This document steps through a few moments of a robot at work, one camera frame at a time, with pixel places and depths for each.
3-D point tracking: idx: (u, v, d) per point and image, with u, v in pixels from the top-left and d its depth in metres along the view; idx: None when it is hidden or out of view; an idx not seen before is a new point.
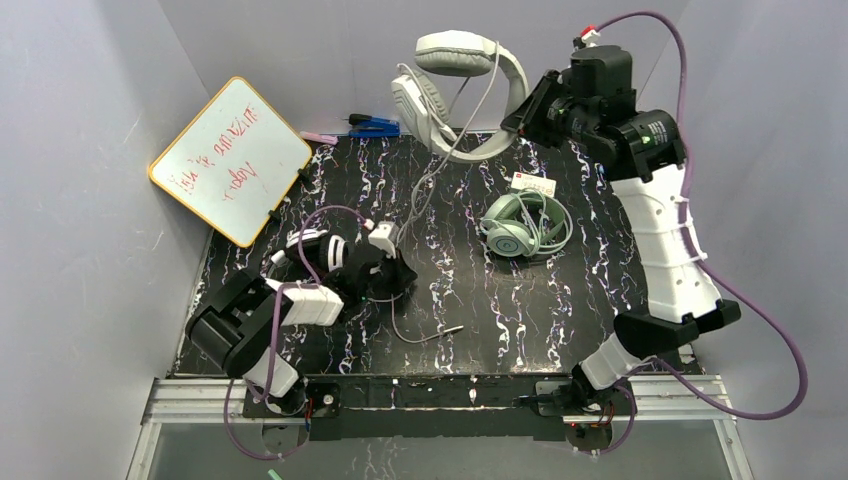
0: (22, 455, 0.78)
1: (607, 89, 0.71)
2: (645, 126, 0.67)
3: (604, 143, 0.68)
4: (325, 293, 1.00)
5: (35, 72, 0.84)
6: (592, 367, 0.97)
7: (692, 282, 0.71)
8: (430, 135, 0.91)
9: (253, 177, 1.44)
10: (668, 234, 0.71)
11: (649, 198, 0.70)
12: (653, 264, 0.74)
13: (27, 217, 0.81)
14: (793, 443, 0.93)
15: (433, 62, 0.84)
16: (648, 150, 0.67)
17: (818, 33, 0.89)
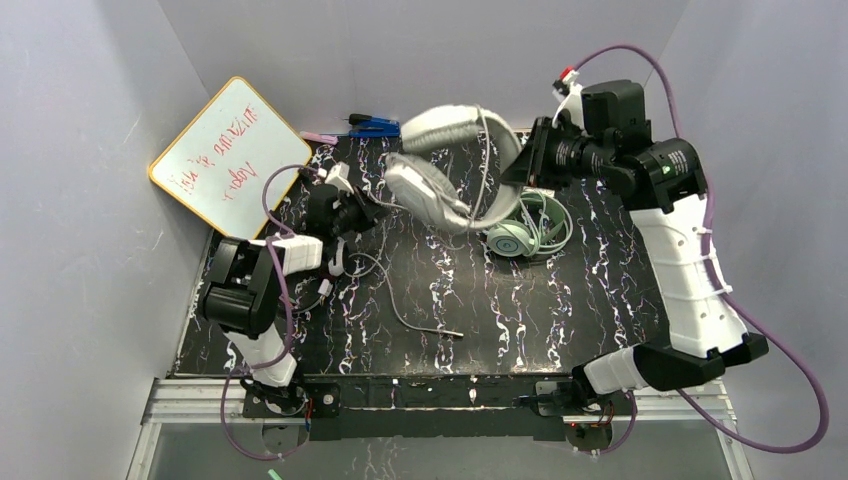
0: (21, 455, 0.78)
1: (621, 122, 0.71)
2: (664, 155, 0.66)
3: (622, 173, 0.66)
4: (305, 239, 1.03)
5: (35, 72, 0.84)
6: (596, 373, 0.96)
7: (718, 316, 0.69)
8: (443, 214, 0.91)
9: (253, 177, 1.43)
10: (691, 265, 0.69)
11: (672, 233, 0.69)
12: (675, 298, 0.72)
13: (27, 216, 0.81)
14: (793, 443, 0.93)
15: (426, 142, 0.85)
16: (667, 180, 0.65)
17: (818, 32, 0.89)
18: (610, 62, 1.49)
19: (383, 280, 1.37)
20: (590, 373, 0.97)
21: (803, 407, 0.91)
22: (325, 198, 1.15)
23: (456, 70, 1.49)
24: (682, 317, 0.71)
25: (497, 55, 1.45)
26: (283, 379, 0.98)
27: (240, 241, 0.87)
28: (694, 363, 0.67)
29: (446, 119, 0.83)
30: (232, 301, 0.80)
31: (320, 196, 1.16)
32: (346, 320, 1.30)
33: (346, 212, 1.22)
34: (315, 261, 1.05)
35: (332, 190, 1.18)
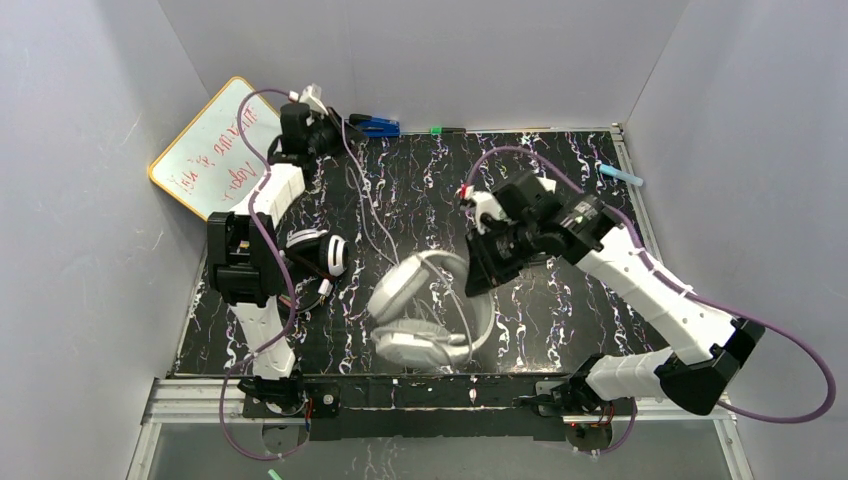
0: (22, 456, 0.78)
1: (530, 197, 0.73)
2: (575, 209, 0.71)
3: (552, 238, 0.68)
4: (284, 172, 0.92)
5: (35, 72, 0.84)
6: (601, 382, 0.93)
7: (699, 315, 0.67)
8: (446, 352, 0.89)
9: (253, 177, 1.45)
10: (647, 285, 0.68)
11: (614, 267, 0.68)
12: (658, 319, 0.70)
13: (28, 216, 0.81)
14: (793, 443, 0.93)
15: (397, 302, 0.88)
16: (586, 227, 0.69)
17: (818, 33, 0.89)
18: (610, 62, 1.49)
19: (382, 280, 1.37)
20: (595, 383, 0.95)
21: (802, 407, 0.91)
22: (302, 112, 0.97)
23: (456, 70, 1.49)
24: (669, 331, 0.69)
25: (497, 55, 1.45)
26: (283, 368, 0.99)
27: (225, 217, 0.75)
28: (710, 367, 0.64)
29: (404, 272, 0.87)
30: (240, 278, 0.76)
31: (294, 110, 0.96)
32: (346, 320, 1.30)
33: (322, 133, 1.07)
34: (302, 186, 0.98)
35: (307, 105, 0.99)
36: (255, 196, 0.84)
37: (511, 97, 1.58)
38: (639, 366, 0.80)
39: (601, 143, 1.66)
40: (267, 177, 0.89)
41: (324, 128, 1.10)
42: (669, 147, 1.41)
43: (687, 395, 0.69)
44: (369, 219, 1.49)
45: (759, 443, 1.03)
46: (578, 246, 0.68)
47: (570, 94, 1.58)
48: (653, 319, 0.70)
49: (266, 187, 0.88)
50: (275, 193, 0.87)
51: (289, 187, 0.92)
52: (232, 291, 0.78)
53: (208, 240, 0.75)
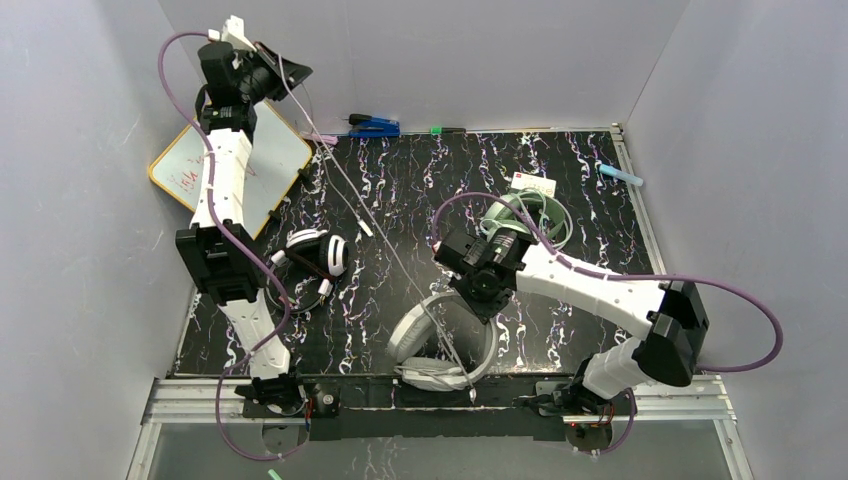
0: (23, 455, 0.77)
1: (458, 243, 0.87)
2: (494, 241, 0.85)
3: (485, 273, 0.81)
4: (226, 149, 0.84)
5: (35, 71, 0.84)
6: (597, 383, 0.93)
7: (627, 290, 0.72)
8: (456, 382, 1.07)
9: (252, 177, 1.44)
10: (569, 281, 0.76)
11: (538, 276, 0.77)
12: (600, 310, 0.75)
13: (28, 215, 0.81)
14: (793, 442, 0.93)
15: (404, 347, 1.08)
16: (508, 250, 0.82)
17: (816, 34, 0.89)
18: (610, 62, 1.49)
19: (382, 280, 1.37)
20: (595, 386, 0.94)
21: (801, 406, 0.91)
22: (225, 54, 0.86)
23: (456, 71, 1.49)
24: (613, 315, 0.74)
25: (496, 55, 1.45)
26: (279, 365, 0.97)
27: (194, 231, 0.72)
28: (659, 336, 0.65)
29: (407, 327, 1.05)
30: (231, 280, 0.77)
31: (214, 54, 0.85)
32: (346, 320, 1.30)
33: (254, 75, 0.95)
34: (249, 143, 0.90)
35: (229, 44, 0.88)
36: (211, 194, 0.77)
37: (511, 97, 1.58)
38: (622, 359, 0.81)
39: (601, 143, 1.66)
40: (214, 165, 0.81)
41: (254, 69, 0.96)
42: (669, 146, 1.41)
43: (660, 372, 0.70)
44: (369, 219, 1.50)
45: (760, 443, 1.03)
46: (506, 271, 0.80)
47: (571, 94, 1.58)
48: (597, 311, 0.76)
49: (217, 178, 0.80)
50: (232, 184, 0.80)
51: (238, 164, 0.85)
52: (222, 292, 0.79)
53: (184, 258, 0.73)
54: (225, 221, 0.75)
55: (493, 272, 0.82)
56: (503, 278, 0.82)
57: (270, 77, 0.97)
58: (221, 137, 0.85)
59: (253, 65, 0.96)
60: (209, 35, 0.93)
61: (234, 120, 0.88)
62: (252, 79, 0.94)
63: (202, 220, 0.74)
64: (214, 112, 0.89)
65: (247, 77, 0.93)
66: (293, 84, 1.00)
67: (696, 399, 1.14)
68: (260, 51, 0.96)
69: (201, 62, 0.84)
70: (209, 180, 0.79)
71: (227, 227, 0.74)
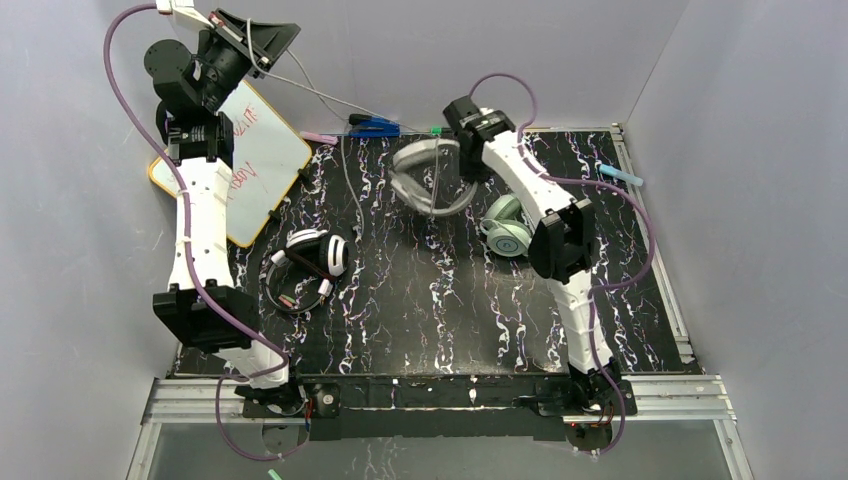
0: (22, 456, 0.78)
1: (466, 107, 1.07)
2: (484, 115, 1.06)
3: (464, 134, 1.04)
4: (202, 186, 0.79)
5: (36, 73, 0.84)
6: (574, 354, 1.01)
7: (546, 190, 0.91)
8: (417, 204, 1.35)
9: (253, 177, 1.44)
10: (514, 163, 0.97)
11: (497, 151, 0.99)
12: (523, 197, 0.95)
13: (28, 216, 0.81)
14: (791, 442, 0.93)
15: (400, 167, 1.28)
16: (490, 125, 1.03)
17: (817, 34, 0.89)
18: (610, 62, 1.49)
19: (382, 280, 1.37)
20: (574, 356, 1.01)
21: (801, 406, 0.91)
22: (180, 68, 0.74)
23: (457, 70, 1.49)
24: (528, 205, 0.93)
25: (496, 55, 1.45)
26: (279, 378, 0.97)
27: (173, 294, 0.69)
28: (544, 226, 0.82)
29: (411, 153, 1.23)
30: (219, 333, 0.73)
31: (167, 75, 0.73)
32: (346, 320, 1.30)
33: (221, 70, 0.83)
34: (227, 166, 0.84)
35: (183, 49, 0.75)
36: (190, 248, 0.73)
37: (511, 97, 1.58)
38: (568, 298, 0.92)
39: (601, 143, 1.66)
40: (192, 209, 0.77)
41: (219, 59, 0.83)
42: (669, 146, 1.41)
43: (540, 259, 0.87)
44: (369, 219, 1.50)
45: (760, 443, 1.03)
46: (480, 139, 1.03)
47: (571, 94, 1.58)
48: (521, 196, 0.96)
49: (195, 225, 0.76)
50: (213, 232, 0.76)
51: (218, 202, 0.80)
52: (216, 345, 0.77)
53: (163, 320, 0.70)
54: (207, 281, 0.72)
55: (472, 138, 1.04)
56: (474, 147, 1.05)
57: (239, 61, 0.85)
58: (195, 169, 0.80)
59: (218, 50, 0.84)
60: (159, 6, 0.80)
61: (208, 144, 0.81)
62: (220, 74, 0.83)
63: (183, 280, 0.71)
64: (183, 135, 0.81)
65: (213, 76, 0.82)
66: (267, 64, 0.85)
67: (697, 400, 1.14)
68: (223, 31, 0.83)
69: (154, 84, 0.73)
70: (187, 230, 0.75)
71: (211, 288, 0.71)
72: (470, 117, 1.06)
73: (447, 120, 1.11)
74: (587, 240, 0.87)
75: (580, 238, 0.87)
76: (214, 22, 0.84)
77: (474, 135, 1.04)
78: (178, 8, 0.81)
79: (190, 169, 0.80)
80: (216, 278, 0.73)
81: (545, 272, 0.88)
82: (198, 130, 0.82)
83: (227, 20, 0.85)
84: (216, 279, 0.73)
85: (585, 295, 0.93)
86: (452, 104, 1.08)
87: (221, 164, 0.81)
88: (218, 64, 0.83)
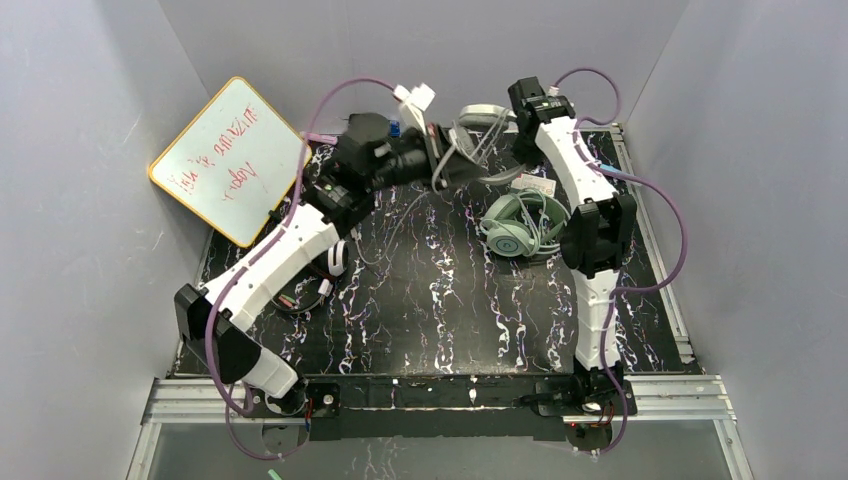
0: (21, 456, 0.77)
1: (532, 88, 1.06)
2: (547, 98, 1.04)
3: (523, 112, 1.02)
4: (297, 234, 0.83)
5: (35, 73, 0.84)
6: (581, 346, 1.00)
7: (591, 180, 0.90)
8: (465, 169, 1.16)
9: (253, 177, 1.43)
10: (565, 148, 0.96)
11: (550, 133, 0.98)
12: (567, 183, 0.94)
13: (28, 216, 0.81)
14: (791, 441, 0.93)
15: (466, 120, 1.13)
16: (551, 108, 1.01)
17: (817, 35, 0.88)
18: (610, 62, 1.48)
19: (382, 280, 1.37)
20: (581, 351, 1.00)
21: (800, 406, 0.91)
22: (367, 142, 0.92)
23: (456, 70, 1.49)
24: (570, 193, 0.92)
25: (496, 55, 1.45)
26: (278, 393, 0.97)
27: (195, 297, 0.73)
28: (578, 214, 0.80)
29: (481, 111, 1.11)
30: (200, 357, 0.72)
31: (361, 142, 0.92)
32: (346, 320, 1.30)
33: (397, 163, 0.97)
34: (334, 233, 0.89)
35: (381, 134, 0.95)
36: (240, 273, 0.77)
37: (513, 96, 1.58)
38: (590, 293, 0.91)
39: (601, 143, 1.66)
40: (275, 244, 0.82)
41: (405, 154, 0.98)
42: (669, 145, 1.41)
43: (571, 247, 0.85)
44: (369, 219, 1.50)
45: (759, 443, 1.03)
46: (537, 119, 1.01)
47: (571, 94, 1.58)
48: (565, 182, 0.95)
49: (262, 258, 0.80)
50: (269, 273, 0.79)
51: (297, 254, 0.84)
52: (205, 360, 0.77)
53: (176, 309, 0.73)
54: (223, 309, 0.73)
55: (530, 118, 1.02)
56: (532, 126, 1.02)
57: (421, 165, 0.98)
58: (306, 219, 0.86)
59: (414, 146, 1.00)
60: (396, 89, 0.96)
61: (331, 210, 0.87)
62: (398, 165, 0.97)
63: (213, 290, 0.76)
64: (326, 185, 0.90)
65: (390, 164, 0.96)
66: (442, 187, 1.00)
67: (698, 400, 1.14)
68: (429, 138, 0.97)
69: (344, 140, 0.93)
70: (254, 258, 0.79)
71: (218, 317, 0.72)
72: (533, 98, 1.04)
73: (507, 98, 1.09)
74: (623, 238, 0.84)
75: (616, 235, 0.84)
76: (429, 130, 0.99)
77: (532, 115, 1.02)
78: (411, 103, 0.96)
79: (305, 216, 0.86)
80: (232, 309, 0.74)
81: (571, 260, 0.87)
82: (340, 191, 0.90)
83: (440, 135, 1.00)
84: (231, 310, 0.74)
85: (607, 294, 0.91)
86: (517, 83, 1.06)
87: (329, 228, 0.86)
88: (405, 159, 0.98)
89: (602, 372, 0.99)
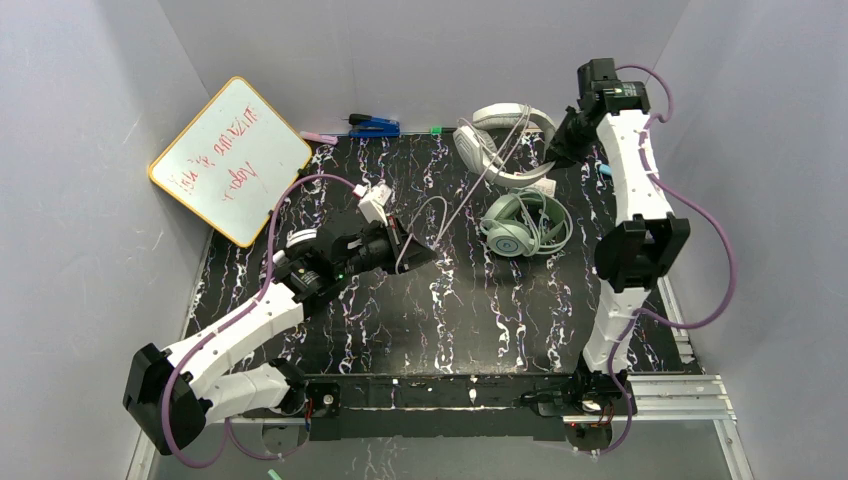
0: (23, 456, 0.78)
1: (605, 72, 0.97)
2: (620, 84, 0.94)
3: (590, 95, 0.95)
4: (268, 309, 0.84)
5: (35, 73, 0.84)
6: (591, 349, 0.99)
7: (647, 192, 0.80)
8: (482, 162, 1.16)
9: (253, 177, 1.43)
10: (630, 150, 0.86)
11: (614, 129, 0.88)
12: (619, 188, 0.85)
13: (28, 216, 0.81)
14: (791, 442, 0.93)
15: (483, 124, 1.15)
16: (623, 96, 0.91)
17: (817, 35, 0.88)
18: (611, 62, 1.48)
19: (382, 280, 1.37)
20: (588, 353, 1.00)
21: (801, 406, 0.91)
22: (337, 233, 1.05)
23: (456, 71, 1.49)
24: (620, 199, 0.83)
25: (496, 55, 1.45)
26: (272, 405, 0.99)
27: (158, 356, 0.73)
28: (622, 228, 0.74)
29: (490, 113, 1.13)
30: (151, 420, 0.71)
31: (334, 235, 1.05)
32: (346, 320, 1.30)
33: (367, 250, 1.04)
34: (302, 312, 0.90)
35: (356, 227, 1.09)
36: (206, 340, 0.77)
37: (513, 96, 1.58)
38: (612, 305, 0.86)
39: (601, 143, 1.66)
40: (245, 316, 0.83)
41: (373, 244, 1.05)
42: (669, 145, 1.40)
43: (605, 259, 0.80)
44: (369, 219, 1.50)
45: (759, 443, 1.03)
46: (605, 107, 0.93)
47: (570, 94, 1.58)
48: (617, 186, 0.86)
49: (231, 328, 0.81)
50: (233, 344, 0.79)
51: (265, 328, 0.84)
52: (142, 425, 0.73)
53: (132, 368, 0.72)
54: (184, 374, 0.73)
55: (596, 102, 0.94)
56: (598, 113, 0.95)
57: (385, 252, 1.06)
58: (279, 293, 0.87)
59: (375, 238, 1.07)
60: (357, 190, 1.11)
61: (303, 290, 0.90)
62: (364, 254, 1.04)
63: (176, 353, 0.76)
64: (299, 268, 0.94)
65: (357, 255, 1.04)
66: (403, 268, 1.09)
67: (698, 400, 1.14)
68: (390, 228, 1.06)
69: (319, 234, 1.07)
70: (223, 326, 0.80)
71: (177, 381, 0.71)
72: (602, 82, 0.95)
73: (578, 79, 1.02)
74: (663, 263, 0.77)
75: (657, 257, 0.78)
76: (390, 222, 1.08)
77: (599, 100, 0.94)
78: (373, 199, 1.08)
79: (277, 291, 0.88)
80: (192, 374, 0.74)
81: (605, 271, 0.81)
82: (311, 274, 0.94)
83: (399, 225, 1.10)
84: (192, 375, 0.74)
85: (630, 310, 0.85)
86: (588, 64, 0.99)
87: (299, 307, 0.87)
88: (371, 247, 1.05)
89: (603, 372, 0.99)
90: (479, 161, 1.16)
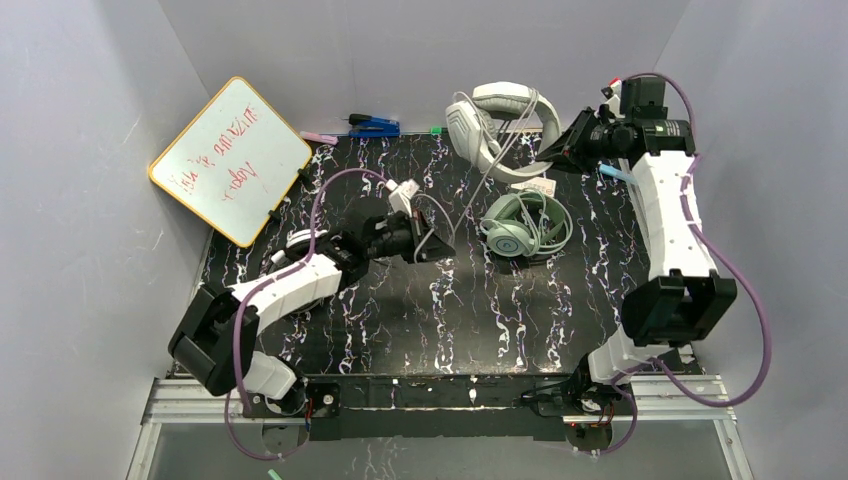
0: (21, 456, 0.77)
1: (647, 100, 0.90)
2: (664, 121, 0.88)
3: (627, 130, 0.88)
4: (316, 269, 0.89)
5: (36, 74, 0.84)
6: (596, 359, 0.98)
7: (686, 245, 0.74)
8: (480, 147, 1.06)
9: (253, 177, 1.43)
10: (668, 197, 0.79)
11: (653, 171, 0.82)
12: (654, 238, 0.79)
13: (27, 215, 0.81)
14: (791, 441, 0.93)
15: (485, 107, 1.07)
16: (665, 135, 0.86)
17: (817, 35, 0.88)
18: (611, 62, 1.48)
19: (382, 280, 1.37)
20: (593, 361, 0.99)
21: (801, 405, 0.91)
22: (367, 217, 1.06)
23: (457, 71, 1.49)
24: (656, 250, 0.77)
25: (496, 55, 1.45)
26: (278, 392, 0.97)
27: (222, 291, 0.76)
28: (658, 284, 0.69)
29: (492, 96, 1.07)
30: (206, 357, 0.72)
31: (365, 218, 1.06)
32: (346, 320, 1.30)
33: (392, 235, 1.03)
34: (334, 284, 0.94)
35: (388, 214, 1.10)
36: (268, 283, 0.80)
37: None
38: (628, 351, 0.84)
39: None
40: (295, 271, 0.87)
41: (397, 231, 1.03)
42: None
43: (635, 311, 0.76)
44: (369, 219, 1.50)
45: (760, 443, 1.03)
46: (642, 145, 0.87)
47: (571, 94, 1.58)
48: (652, 234, 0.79)
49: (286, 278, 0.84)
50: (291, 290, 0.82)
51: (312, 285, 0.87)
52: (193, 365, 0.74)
53: (194, 303, 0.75)
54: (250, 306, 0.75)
55: (634, 139, 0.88)
56: (629, 147, 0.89)
57: (406, 242, 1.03)
58: (325, 261, 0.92)
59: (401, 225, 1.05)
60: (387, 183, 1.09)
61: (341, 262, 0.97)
62: (386, 239, 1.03)
63: (240, 290, 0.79)
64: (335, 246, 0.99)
65: (381, 238, 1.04)
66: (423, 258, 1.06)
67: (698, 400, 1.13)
68: (413, 218, 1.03)
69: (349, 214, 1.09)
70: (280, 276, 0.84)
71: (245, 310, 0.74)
72: (644, 111, 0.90)
73: (620, 94, 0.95)
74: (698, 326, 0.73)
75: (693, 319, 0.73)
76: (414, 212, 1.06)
77: (638, 137, 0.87)
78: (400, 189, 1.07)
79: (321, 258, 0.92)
80: (257, 307, 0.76)
81: (632, 329, 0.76)
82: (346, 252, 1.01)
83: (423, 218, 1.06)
84: (256, 307, 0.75)
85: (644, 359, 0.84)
86: (635, 81, 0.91)
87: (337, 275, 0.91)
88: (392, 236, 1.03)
89: (611, 382, 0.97)
90: (476, 145, 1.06)
